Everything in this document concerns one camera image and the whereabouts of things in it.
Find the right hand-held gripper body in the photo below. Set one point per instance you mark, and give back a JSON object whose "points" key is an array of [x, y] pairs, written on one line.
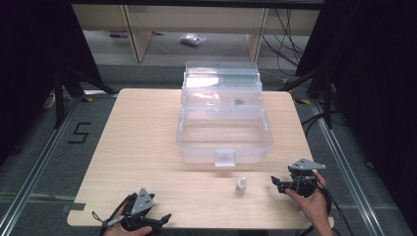
{"points": [[305, 177]]}

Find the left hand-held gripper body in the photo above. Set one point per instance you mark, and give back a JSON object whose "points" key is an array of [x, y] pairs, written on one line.
{"points": [[142, 200]]}

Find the small white dropper bottle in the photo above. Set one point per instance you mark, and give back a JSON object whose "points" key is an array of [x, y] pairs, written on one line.
{"points": [[241, 186]]}

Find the clear plastic storage box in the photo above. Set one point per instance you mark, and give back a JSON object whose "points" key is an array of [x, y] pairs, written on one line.
{"points": [[224, 114]]}

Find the person's left hand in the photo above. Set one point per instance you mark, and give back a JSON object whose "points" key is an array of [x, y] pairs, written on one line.
{"points": [[131, 232]]}

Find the person's right hand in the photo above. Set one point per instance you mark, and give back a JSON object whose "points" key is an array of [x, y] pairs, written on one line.
{"points": [[313, 205]]}

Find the small dark object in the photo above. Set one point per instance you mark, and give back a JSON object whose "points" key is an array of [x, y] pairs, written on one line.
{"points": [[238, 101]]}

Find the black metal stand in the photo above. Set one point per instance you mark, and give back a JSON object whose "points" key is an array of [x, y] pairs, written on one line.
{"points": [[323, 91], [65, 91]]}

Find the black tape floor marking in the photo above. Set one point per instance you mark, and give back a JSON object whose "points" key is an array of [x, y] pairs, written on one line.
{"points": [[79, 132]]}

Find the black curtain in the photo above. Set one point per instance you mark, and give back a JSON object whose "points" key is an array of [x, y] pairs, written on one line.
{"points": [[36, 65], [377, 82]]}

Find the clear plastic bag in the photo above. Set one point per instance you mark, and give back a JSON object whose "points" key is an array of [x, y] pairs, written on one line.
{"points": [[193, 39]]}

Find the wooden shelf unit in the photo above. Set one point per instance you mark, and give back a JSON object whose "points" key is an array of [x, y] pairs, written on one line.
{"points": [[196, 19]]}

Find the metal floor rail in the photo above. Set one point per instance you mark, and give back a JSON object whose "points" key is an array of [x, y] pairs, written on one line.
{"points": [[36, 170], [347, 170]]}

